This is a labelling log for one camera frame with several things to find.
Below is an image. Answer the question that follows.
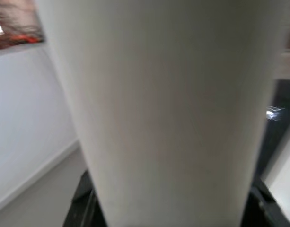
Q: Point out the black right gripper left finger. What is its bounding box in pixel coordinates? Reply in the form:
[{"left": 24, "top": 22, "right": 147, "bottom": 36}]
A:
[{"left": 62, "top": 170, "right": 107, "bottom": 227}]

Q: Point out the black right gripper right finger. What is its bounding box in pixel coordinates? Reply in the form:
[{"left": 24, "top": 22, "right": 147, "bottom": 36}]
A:
[{"left": 241, "top": 176, "right": 290, "bottom": 227}]

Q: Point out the white plastic table leg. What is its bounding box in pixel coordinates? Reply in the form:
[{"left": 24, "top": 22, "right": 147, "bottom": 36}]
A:
[{"left": 38, "top": 0, "right": 290, "bottom": 227}]

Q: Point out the black tablecloth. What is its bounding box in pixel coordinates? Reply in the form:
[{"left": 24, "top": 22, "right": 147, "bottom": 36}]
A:
[{"left": 259, "top": 79, "right": 290, "bottom": 177}]

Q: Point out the grey tape patch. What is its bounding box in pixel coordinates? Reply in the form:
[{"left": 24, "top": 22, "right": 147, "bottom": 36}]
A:
[{"left": 265, "top": 106, "right": 285, "bottom": 122}]

